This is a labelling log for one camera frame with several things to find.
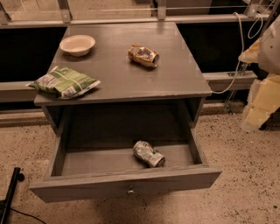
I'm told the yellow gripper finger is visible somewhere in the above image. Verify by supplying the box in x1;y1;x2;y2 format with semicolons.
238;38;261;64
241;73;280;132

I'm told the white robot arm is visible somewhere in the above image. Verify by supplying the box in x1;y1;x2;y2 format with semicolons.
239;15;280;132

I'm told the crushed brown soda can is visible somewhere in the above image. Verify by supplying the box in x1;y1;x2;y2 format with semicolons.
128;44;159;68

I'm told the open grey top drawer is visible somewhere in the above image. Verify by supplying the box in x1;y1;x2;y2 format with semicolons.
29;129;221;203

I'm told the grey wooden cabinet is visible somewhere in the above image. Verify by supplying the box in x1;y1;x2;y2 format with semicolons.
33;21;213;138

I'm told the white paper bowl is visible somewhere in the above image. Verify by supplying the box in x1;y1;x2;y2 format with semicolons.
59;35;95;57

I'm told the green chip bag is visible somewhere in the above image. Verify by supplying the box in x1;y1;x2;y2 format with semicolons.
28;66;101;99

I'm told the black stand leg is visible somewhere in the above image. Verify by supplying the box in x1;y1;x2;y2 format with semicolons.
0;167;25;224

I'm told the white cable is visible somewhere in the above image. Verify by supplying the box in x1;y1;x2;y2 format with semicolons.
210;11;264;95

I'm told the metal railing frame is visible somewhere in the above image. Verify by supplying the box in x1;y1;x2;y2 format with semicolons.
0;0;280;115

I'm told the black floor cable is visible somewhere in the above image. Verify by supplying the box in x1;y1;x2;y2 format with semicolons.
0;204;47;224

